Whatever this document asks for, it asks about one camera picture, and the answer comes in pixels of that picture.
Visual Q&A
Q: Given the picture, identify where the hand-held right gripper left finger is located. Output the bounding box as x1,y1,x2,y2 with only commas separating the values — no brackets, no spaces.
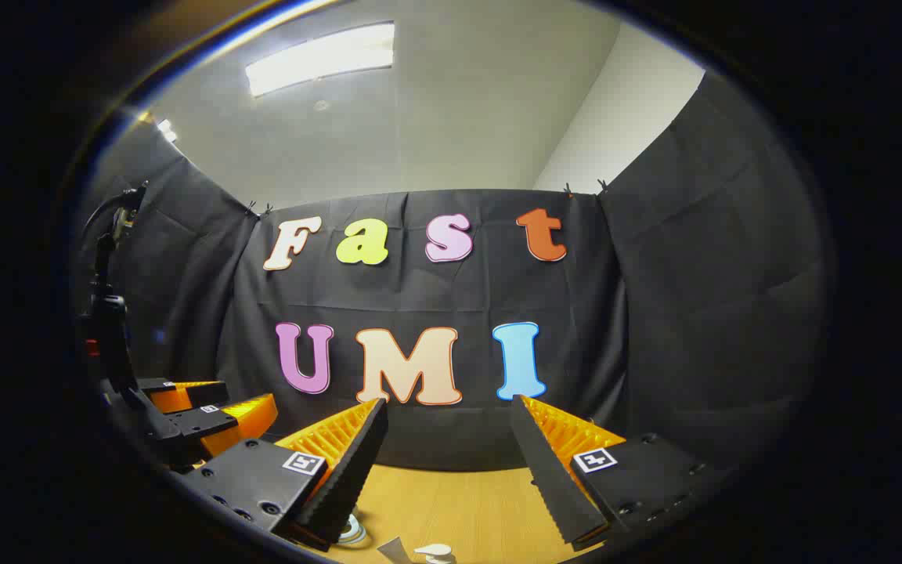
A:
182,397,389,551

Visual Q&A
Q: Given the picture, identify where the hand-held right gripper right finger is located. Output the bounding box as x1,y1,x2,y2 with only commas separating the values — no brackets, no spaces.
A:
509,394,735,549

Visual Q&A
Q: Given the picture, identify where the black backdrop cloth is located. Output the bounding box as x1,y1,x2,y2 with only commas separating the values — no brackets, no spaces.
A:
75,70,839,475

